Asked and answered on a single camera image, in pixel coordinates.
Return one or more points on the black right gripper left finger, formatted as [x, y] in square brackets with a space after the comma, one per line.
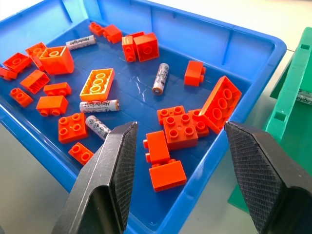
[97, 185]

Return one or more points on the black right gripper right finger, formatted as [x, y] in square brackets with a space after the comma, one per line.
[268, 175]

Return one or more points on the green plastic tray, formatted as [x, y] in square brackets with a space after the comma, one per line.
[287, 80]

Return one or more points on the white AA battery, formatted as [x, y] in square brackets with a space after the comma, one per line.
[97, 126]
[80, 42]
[304, 98]
[161, 78]
[99, 106]

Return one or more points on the orange curved slope brick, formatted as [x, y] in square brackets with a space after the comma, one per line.
[57, 61]

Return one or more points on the blue plastic bin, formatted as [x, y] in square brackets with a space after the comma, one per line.
[219, 41]

